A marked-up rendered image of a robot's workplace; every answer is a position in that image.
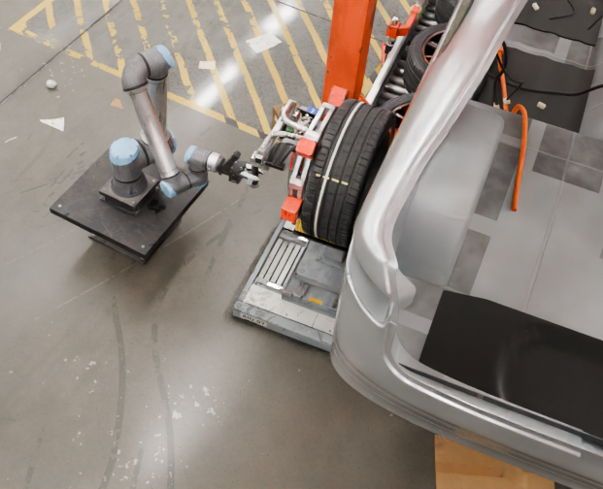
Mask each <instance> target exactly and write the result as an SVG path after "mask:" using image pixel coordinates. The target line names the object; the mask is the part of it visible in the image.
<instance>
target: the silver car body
mask: <svg viewBox="0 0 603 489"><path fill-rule="evenodd" d="M458 254H459V255H458ZM457 257H458V258H457ZM456 260H457V261H456ZM448 284H449V285H448ZM330 358H331V362H332V365H333V367H334V369H335V370H336V372H337V373H338V375H339V376H340V377H341V378H342V379H343V380H344V381H345V382H346V383H347V384H348V385H349V386H351V387H352V388H353V389H354V390H356V391H357V392H358V393H360V394H361V395H363V396H364V397H365V398H367V399H369V400H370V401H372V402H373V403H375V404H377V405H378V406H380V407H382V408H384V409H386V410H388V411H390V412H392V413H394V414H396V415H397V416H399V417H401V418H403V419H405V420H407V421H409V422H412V423H414V424H416V425H418V426H420V427H421V428H423V429H426V430H428V431H430V432H432V433H434V434H437V435H439V436H441V437H444V438H446V439H448V440H452V441H454V442H457V443H459V444H461V445H464V446H466V447H469V448H471V449H474V450H476V451H479V452H481V453H483V454H485V455H487V456H490V457H492V458H495V459H498V460H500V461H503V462H505V463H508V464H510V465H513V466H515V467H518V468H520V469H523V470H525V471H528V472H531V473H535V474H537V475H540V476H542V477H544V478H546V479H549V480H552V481H554V482H557V483H559V484H562V485H564V486H567V487H570V488H572V489H603V0H458V2H457V4H456V7H455V9H454V11H453V13H452V16H451V18H450V20H449V23H448V25H447V27H446V29H445V31H444V33H443V35H442V37H441V40H440V42H439V44H438V46H437V48H436V49H435V51H434V54H433V56H432V58H431V60H430V62H429V64H428V66H427V68H426V71H425V73H424V75H423V77H422V79H421V81H420V83H419V87H418V89H417V91H416V93H415V95H414V97H413V99H412V101H411V104H410V106H409V108H408V110H407V111H406V113H405V115H404V118H403V120H402V122H401V124H400V126H399V128H398V130H397V132H396V135H395V137H394V139H393V141H392V143H391V145H390V147H389V149H388V152H387V154H386V156H385V159H384V161H383V163H382V165H381V168H380V170H379V172H378V173H377V175H376V177H375V179H374V182H373V184H372V186H371V188H370V190H369V192H368V194H367V196H366V199H365V201H364V203H363V205H362V207H361V209H360V212H359V214H358V216H357V218H356V221H355V224H354V226H353V234H352V240H351V244H350V247H349V251H348V256H347V261H346V266H345V271H344V276H343V281H342V286H341V291H340V296H339V301H338V306H337V311H336V318H335V324H334V331H333V338H332V343H331V348H330Z"/></svg>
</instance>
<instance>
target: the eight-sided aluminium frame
mask: <svg viewBox="0 0 603 489"><path fill-rule="evenodd" d="M337 109H338V107H336V106H333V105H330V104H327V103H323V104H322V105H321V106H320V109H319V111H318V113H317V115H316V117H315V118H314V120H313V122H312V124H311V125H310V127H309V129H307V131H306V134H305V136H304V138H307V139H310V140H313V141H316V142H317V143H319V141H320V139H321V136H322V135H323V133H324V131H325V129H326V127H328V125H329V123H330V121H331V119H332V117H333V115H334V114H335V113H336V111H337ZM324 114H326V117H325V119H324V121H323V122H322V124H321V126H320V128H319V129H318V131H317V132H315V130H316V127H317V125H318V123H319V121H320V120H321V119H322V117H323V115H324ZM303 159H304V157H302V156H299V155H298V158H297V161H296V164H295V167H294V170H293V173H292V176H291V177H290V181H289V185H288V187H289V190H288V195H290V196H293V197H295V190H298V192H297V198H299V199H302V200H304V189H305V185H306V180H307V176H308V174H309V171H310V168H311V165H312V162H313V160H311V159H308V158H307V161H306V164H305V167H304V170H303V173H302V176H298V174H299V171H300V168H301V165H302V162H303Z"/></svg>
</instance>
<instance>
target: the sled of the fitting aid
mask: <svg viewBox="0 0 603 489"><path fill-rule="evenodd" d="M310 243H311V240H308V241H307V243H306V245H305V247H304V249H303V251H302V253H301V255H300V257H299V259H298V261H297V263H296V264H295V266H294V268H293V270H292V272H291V274H290V276H289V278H288V280H287V282H286V284H285V287H284V289H283V292H282V299H283V300H285V301H288V302H291V303H293V304H295V305H298V306H300V307H303V308H306V309H309V310H313V311H316V312H318V313H321V314H324V315H326V316H329V317H332V318H334V319H335V318H336V311H337V306H338V301H339V296H340V294H337V293H334V292H331V291H329V290H326V289H323V288H320V287H318V286H315V285H312V284H311V283H308V282H305V281H302V280H300V279H297V278H295V272H296V270H297V268H298V266H299V264H300V262H301V260H302V258H303V257H304V255H305V253H306V251H307V249H308V247H309V245H310Z"/></svg>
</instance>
